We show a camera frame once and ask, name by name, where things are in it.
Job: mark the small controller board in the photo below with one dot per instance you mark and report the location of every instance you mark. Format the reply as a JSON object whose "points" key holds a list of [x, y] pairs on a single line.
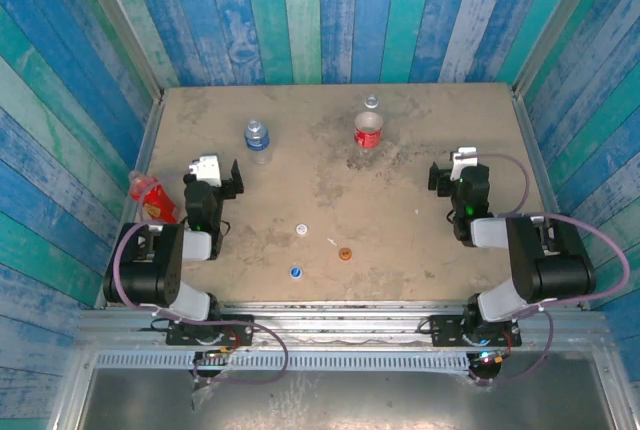
{"points": [[215, 356], [486, 357]]}

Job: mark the blue and white bottle cap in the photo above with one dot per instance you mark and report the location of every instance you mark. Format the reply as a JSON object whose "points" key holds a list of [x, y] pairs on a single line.
{"points": [[296, 273]]}

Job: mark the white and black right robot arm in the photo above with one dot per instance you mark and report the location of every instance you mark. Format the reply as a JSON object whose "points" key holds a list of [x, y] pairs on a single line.
{"points": [[550, 270]]}

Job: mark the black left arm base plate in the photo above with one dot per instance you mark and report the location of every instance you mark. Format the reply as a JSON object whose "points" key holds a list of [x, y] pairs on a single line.
{"points": [[235, 330]]}

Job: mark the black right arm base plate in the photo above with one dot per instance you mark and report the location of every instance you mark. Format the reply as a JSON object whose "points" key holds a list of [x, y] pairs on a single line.
{"points": [[447, 332]]}

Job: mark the small white plastic scrap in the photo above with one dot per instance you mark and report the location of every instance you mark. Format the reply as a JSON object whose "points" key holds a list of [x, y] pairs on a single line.
{"points": [[331, 241]]}

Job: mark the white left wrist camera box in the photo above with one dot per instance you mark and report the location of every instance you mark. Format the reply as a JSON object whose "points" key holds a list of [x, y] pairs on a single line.
{"points": [[205, 169]]}

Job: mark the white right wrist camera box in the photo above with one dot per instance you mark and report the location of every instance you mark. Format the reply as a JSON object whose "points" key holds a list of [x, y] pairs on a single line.
{"points": [[462, 162]]}

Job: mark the small clear bottle blue label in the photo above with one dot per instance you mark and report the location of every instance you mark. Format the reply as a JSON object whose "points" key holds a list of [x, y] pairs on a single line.
{"points": [[256, 140]]}

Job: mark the orange bottle cap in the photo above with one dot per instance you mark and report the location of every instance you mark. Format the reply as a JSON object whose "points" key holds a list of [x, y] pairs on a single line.
{"points": [[345, 254]]}

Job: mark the metal corner post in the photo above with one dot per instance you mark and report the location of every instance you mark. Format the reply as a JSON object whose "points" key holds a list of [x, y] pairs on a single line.
{"points": [[555, 20], [120, 20]]}

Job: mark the aluminium mounting rail frame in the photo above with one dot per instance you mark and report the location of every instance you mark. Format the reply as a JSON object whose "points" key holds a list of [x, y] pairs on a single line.
{"points": [[340, 322]]}

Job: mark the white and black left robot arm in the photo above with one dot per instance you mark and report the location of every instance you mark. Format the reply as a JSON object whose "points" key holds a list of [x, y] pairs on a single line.
{"points": [[150, 260]]}

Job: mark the red tea bottle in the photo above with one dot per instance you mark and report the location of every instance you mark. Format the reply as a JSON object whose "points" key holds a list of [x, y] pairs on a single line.
{"points": [[157, 200]]}

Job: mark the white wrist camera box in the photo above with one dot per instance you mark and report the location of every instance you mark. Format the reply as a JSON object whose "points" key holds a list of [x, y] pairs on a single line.
{"points": [[205, 169], [462, 162]]}

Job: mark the aluminium table edge rail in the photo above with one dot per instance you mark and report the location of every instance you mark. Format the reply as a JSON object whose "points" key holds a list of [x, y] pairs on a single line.
{"points": [[147, 150], [530, 150]]}

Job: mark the clear bottle with red label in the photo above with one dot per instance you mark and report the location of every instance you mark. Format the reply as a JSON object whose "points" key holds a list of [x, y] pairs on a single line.
{"points": [[369, 135]]}

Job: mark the steel sheet tray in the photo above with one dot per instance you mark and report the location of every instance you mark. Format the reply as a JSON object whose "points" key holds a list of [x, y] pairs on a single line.
{"points": [[350, 400]]}

